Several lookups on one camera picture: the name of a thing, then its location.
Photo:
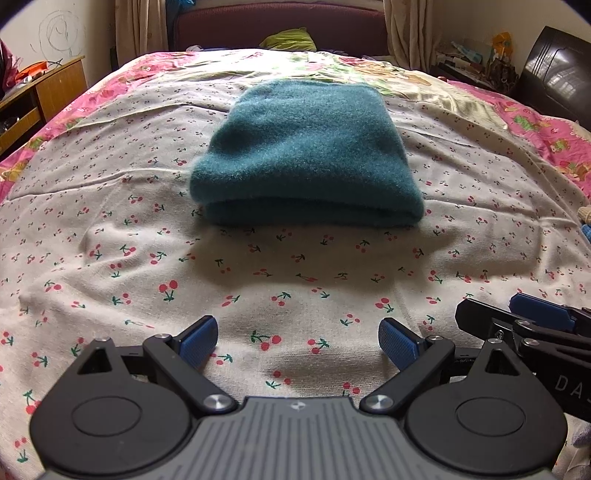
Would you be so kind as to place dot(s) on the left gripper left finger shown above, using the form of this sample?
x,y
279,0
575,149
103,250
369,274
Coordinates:
x,y
119,411

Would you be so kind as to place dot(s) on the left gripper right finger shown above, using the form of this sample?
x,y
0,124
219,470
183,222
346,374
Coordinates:
x,y
464,412

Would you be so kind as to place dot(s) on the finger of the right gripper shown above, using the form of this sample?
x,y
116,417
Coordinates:
x,y
550,315

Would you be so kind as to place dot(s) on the teal fuzzy sweater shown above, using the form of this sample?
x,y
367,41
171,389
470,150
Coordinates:
x,y
300,152

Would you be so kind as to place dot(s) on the cherry print white bedsheet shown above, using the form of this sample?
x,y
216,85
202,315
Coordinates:
x,y
100,237

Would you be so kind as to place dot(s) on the cluttered side table items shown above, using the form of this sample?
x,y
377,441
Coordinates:
x,y
486,65

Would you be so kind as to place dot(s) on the wooden bedside cabinet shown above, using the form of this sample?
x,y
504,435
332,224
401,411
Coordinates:
x,y
28,107

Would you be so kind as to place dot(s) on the pink cartoon quilt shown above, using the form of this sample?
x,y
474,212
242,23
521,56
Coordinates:
x,y
562,143

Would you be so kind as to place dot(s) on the beige right curtain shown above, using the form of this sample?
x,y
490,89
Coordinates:
x,y
411,34

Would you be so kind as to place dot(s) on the beige curtain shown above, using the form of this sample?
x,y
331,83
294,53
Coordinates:
x,y
140,28
411,34

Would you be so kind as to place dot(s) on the maroon headboard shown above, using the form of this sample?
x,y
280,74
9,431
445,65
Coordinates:
x,y
355,31

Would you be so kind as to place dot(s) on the beige left curtain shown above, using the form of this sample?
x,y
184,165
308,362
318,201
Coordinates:
x,y
140,28

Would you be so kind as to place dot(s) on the lime green cloth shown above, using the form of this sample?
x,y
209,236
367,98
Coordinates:
x,y
293,40

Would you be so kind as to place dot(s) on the blue cloth bundle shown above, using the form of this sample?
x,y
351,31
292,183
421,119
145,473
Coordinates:
x,y
173,7

